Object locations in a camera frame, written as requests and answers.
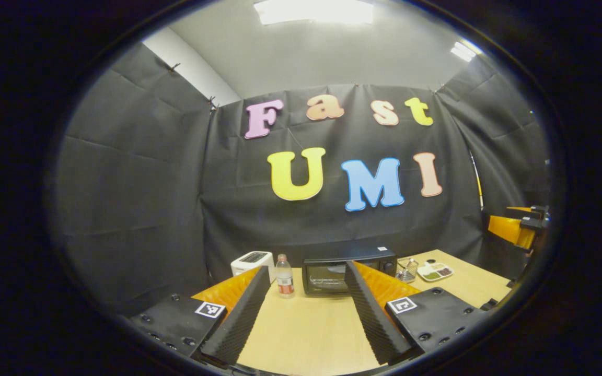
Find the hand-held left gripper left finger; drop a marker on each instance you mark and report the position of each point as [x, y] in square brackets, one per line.
[243, 318]

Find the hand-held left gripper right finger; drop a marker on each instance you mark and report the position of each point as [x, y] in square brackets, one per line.
[374, 318]

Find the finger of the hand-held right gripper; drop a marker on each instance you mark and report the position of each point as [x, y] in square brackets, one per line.
[507, 230]
[520, 209]

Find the green bean pile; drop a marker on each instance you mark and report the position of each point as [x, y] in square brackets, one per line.
[431, 275]

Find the black backdrop cloth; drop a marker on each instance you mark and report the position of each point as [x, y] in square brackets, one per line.
[332, 230]

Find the plastic bottle red label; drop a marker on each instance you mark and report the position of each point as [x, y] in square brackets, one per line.
[285, 287]

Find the white toaster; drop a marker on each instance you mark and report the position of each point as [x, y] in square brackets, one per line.
[238, 269]

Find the ceiling light panel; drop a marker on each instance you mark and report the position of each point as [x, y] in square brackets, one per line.
[314, 11]
[464, 51]

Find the white divided plate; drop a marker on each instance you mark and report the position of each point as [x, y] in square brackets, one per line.
[426, 269]

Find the black electric oven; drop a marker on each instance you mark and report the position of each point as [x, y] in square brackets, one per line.
[343, 256]

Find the dark red bean pile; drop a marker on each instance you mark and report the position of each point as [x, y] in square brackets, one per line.
[444, 271]

